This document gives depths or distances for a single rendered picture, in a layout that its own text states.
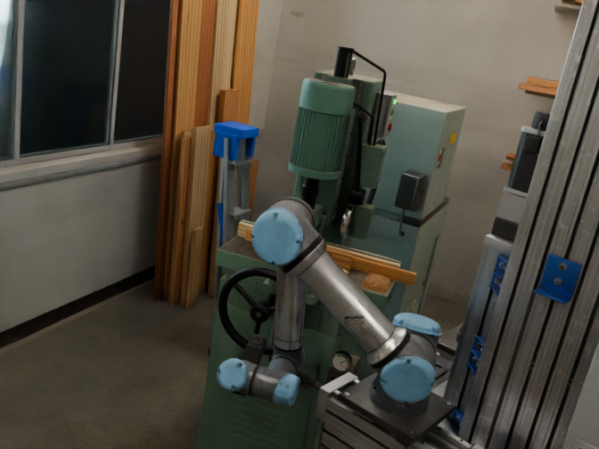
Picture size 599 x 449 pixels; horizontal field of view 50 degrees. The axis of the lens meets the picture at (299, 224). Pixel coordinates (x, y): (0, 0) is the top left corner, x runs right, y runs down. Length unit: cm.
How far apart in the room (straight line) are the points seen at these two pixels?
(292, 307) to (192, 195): 207
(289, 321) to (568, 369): 66
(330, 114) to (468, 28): 238
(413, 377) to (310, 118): 97
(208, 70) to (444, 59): 154
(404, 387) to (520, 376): 34
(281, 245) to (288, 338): 34
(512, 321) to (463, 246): 286
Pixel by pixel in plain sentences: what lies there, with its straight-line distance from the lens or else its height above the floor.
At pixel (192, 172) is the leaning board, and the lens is 354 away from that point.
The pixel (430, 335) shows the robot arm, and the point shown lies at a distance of 156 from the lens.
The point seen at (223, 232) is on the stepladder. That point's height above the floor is 66.
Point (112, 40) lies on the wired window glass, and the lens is 343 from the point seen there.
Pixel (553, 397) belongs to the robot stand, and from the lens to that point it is 166.
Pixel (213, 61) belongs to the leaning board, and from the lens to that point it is 382.
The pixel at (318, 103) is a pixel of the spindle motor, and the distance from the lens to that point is 206.
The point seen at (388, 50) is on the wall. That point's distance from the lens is 445.
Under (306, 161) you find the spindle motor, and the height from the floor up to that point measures 125.
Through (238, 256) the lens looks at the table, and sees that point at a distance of 217.
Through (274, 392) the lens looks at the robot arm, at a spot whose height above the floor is 85.
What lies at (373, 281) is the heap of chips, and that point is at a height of 92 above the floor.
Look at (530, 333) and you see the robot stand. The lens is 162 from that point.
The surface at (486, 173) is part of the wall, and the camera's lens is 435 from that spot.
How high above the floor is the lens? 169
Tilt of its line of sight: 18 degrees down
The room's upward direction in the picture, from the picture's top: 10 degrees clockwise
